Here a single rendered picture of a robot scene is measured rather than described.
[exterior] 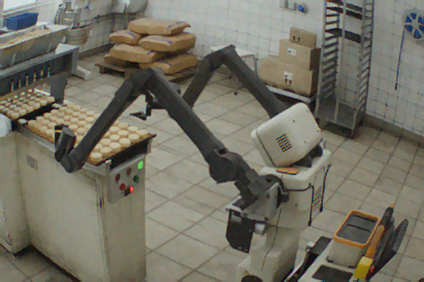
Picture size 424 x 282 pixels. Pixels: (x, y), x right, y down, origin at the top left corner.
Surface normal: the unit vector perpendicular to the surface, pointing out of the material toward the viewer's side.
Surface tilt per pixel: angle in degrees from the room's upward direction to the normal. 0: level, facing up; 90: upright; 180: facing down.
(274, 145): 90
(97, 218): 90
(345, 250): 92
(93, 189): 90
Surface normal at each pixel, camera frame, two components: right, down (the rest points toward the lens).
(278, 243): -0.52, 0.29
